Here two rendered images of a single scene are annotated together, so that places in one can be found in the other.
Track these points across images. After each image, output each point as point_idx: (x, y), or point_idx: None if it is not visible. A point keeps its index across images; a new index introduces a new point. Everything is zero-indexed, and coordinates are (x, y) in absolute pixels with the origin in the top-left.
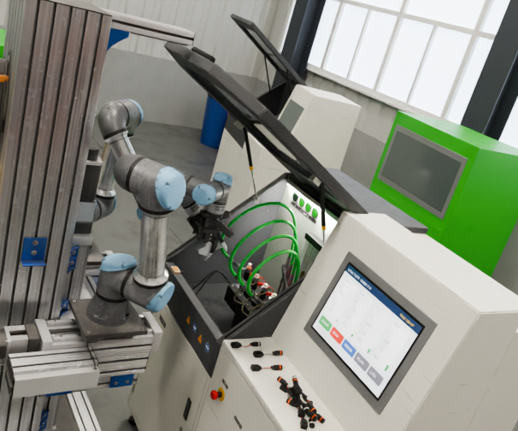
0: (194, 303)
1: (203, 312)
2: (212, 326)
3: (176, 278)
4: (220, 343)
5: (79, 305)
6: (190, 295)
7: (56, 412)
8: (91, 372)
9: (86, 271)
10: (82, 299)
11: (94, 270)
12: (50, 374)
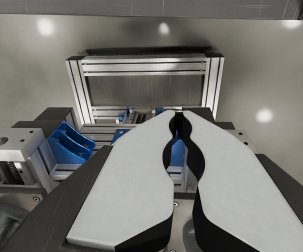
0: (129, 10)
1: (176, 3)
2: (243, 4)
3: (4, 12)
4: None
5: (184, 250)
6: (91, 6)
7: (151, 118)
8: None
9: (47, 186)
10: (170, 244)
11: (42, 178)
12: None
